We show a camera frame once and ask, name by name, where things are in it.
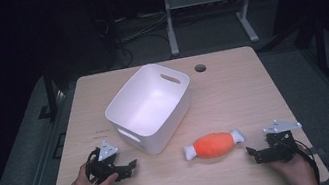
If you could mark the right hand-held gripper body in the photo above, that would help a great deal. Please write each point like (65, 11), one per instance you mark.
(280, 149)

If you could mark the black metal post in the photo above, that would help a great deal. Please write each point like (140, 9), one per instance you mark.
(50, 94)
(322, 49)

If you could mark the white plastic bin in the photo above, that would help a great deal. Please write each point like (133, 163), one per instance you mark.
(150, 108)

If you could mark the orange plush meat toy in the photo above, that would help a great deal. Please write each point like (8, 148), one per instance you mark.
(214, 145)

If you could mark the person's right hand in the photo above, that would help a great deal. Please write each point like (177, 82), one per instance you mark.
(295, 172)

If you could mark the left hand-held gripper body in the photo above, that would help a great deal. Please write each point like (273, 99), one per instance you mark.
(104, 166)

